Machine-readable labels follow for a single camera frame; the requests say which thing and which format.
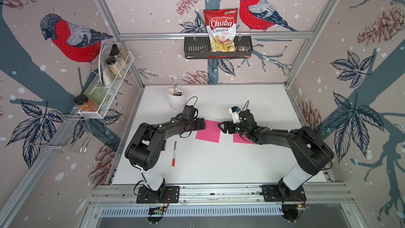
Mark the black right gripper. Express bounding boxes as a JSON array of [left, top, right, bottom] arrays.
[[216, 120, 248, 136]]

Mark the pink square paper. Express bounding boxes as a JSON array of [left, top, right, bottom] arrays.
[[233, 134, 254, 144], [196, 120, 221, 143]]

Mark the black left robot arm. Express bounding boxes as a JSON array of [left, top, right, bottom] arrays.
[[124, 116, 206, 196]]

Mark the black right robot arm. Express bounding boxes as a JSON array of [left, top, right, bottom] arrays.
[[218, 107, 334, 201]]

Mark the white cup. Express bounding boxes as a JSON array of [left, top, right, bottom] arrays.
[[166, 88, 186, 110]]

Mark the pink pen in cup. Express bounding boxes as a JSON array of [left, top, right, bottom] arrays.
[[171, 77, 178, 96]]

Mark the red marker pen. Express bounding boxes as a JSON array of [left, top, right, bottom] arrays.
[[171, 141, 177, 167]]

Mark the Chuba cassava chips bag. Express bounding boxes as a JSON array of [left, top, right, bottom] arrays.
[[203, 8, 238, 53]]

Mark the beige spice bottle black cap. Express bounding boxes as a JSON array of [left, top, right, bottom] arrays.
[[106, 57, 124, 78]]

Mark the green glass jar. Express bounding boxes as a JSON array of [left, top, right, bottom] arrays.
[[84, 83, 110, 107]]

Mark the orange spice jar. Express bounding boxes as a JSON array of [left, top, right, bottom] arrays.
[[74, 95, 98, 112]]

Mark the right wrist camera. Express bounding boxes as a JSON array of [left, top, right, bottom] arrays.
[[229, 106, 241, 124]]

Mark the black wire basket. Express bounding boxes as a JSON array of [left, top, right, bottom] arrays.
[[184, 36, 253, 59]]

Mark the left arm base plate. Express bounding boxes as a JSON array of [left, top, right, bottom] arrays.
[[136, 185, 180, 204]]

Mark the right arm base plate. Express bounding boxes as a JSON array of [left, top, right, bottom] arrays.
[[260, 184, 307, 203]]

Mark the white wire shelf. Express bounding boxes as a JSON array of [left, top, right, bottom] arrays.
[[79, 40, 135, 119]]

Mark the chrome wire hook rack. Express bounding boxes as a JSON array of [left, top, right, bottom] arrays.
[[29, 114, 93, 154]]

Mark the aluminium mounting rail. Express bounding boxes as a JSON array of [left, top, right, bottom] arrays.
[[88, 182, 354, 208]]

